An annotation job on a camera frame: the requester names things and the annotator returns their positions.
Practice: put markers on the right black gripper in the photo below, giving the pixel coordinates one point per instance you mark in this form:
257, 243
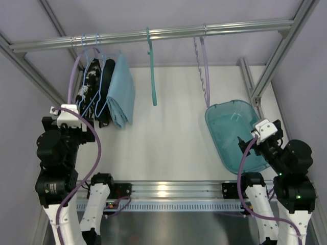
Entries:
255, 147

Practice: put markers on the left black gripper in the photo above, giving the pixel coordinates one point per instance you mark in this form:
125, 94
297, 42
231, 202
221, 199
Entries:
88, 134

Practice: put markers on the light blue trousers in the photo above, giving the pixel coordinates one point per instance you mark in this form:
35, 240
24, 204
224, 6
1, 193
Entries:
121, 94

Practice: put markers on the blue wire hanger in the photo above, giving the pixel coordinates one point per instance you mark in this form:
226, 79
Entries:
105, 57
88, 61

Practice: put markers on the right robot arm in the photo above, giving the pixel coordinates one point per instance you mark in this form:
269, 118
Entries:
294, 191

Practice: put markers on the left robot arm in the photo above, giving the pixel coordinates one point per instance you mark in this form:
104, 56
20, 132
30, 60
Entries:
57, 185

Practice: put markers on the black white patterned trousers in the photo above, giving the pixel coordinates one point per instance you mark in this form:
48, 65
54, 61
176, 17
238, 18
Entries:
87, 109

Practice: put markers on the purple hanger left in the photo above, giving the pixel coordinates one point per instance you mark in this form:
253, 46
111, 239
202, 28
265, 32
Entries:
72, 76

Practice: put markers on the teal plastic hanger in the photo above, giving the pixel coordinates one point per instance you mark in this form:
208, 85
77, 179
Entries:
150, 53

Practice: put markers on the teal plastic basin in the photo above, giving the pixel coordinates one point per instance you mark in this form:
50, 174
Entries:
227, 123

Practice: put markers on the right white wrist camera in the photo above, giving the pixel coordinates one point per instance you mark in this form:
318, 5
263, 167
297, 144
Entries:
262, 130

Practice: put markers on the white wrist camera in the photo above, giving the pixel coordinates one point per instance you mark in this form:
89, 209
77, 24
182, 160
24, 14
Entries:
66, 118
262, 130

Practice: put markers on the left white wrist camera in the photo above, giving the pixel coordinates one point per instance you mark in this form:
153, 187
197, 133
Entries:
66, 118

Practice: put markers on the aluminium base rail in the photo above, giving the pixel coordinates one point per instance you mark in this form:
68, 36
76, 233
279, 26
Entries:
175, 196

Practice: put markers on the aluminium hanging rail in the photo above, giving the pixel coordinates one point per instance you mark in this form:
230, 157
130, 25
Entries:
83, 40

